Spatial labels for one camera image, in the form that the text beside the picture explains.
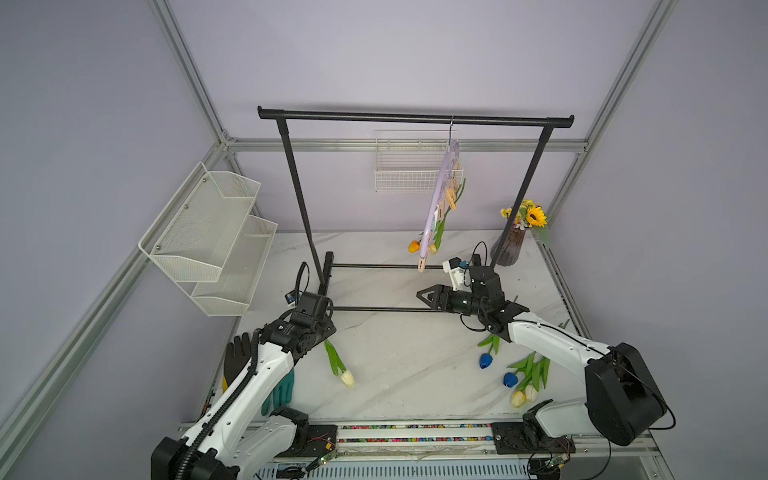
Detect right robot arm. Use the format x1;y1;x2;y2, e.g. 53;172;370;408
416;266;671;446

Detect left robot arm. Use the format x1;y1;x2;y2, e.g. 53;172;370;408
150;292;336;479

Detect cream white tulip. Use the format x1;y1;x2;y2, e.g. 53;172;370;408
324;340;356;388

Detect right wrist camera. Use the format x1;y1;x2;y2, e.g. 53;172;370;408
442;257;470;291

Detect green work glove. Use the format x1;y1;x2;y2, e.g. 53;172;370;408
261;369;295;417

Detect black yellow work glove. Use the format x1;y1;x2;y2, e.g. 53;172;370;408
222;332;252;392

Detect sunflower bouquet in vase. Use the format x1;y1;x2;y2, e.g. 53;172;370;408
491;199;551;267

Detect cream tulip right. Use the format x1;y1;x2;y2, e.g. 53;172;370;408
503;352;552;408

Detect blue tulip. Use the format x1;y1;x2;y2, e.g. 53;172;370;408
477;334;502;370
502;353;551;392

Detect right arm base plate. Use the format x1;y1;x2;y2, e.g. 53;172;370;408
491;400;575;455

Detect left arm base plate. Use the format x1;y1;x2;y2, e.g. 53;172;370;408
265;407;338;458

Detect purple clip hanger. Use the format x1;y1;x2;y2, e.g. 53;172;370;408
417;119;460;272

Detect white mesh tiered shelf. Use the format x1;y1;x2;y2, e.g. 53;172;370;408
138;163;277;317

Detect white wire wall basket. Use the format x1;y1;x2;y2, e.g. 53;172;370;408
374;129;459;194

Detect black clothes rack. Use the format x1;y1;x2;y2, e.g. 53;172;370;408
258;106;575;342

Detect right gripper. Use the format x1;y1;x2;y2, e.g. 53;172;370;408
417;285;486;317

